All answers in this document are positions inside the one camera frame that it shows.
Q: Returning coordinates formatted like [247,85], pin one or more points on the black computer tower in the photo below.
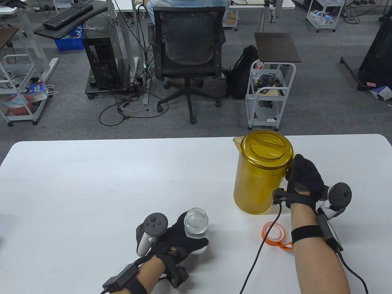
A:
[101,61]

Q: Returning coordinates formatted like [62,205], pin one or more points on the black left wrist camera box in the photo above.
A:
[122,275]

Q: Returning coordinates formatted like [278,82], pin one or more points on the white desk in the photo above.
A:
[122,4]

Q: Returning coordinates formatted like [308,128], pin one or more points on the clear water cup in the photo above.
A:
[196,225]

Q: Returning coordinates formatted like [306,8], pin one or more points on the black fabric stand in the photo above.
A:
[376,61]

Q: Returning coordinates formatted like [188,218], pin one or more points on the blue and white bag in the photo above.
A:
[36,90]

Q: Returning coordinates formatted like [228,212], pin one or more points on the grey hand controller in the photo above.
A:
[153,223]
[340,194]

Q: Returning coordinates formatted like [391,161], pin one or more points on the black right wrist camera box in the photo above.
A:
[330,232]

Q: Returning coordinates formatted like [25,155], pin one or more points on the person's right hand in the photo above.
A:
[304,177]

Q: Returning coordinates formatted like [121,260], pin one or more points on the person's right forearm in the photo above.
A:
[318,269]

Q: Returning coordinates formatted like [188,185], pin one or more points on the blue plastic crate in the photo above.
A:
[69,44]

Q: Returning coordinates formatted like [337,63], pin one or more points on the dark brown side table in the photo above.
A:
[275,47]
[6,35]

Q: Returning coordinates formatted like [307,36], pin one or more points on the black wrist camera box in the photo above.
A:
[330,232]
[122,275]

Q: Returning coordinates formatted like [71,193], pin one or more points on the black keyboard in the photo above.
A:
[67,15]

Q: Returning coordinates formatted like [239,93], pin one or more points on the brown ball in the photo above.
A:
[18,105]

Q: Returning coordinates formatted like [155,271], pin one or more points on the black backpack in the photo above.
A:
[242,76]

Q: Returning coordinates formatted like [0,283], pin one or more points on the black mesh office chair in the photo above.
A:
[186,46]

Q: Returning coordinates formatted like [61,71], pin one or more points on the white rolling cart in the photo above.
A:
[263,122]
[18,118]
[324,27]

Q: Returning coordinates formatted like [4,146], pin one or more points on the person's left hand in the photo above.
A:
[174,239]

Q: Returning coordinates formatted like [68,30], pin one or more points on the grey left hand controller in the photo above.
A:
[153,223]

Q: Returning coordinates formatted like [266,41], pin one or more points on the black curved desk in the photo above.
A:
[49,32]

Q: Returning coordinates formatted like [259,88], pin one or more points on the black wheeled computer stand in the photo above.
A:
[92,88]

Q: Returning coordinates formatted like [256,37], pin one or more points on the orange water cup lid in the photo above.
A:
[269,240]

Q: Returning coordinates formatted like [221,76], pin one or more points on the white and blue box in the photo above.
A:
[381,93]

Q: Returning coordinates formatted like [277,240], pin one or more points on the grey right hand controller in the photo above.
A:
[340,194]

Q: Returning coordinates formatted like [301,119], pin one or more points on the yellow transparent kettle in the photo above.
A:
[260,177]

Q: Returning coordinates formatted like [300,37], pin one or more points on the person's left forearm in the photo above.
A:
[147,272]

